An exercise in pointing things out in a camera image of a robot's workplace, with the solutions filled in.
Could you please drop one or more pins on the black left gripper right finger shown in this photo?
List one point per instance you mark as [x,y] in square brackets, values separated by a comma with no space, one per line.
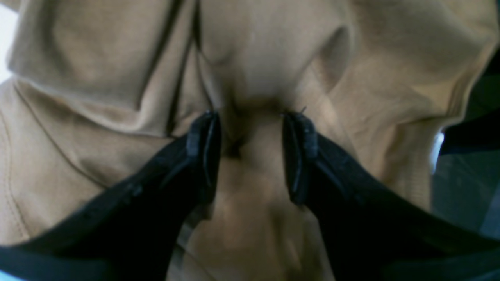
[369,232]

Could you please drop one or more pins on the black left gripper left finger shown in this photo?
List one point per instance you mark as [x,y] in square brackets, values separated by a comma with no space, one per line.
[128,232]

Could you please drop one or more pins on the brown t-shirt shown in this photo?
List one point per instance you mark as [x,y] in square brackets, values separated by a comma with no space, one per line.
[99,86]

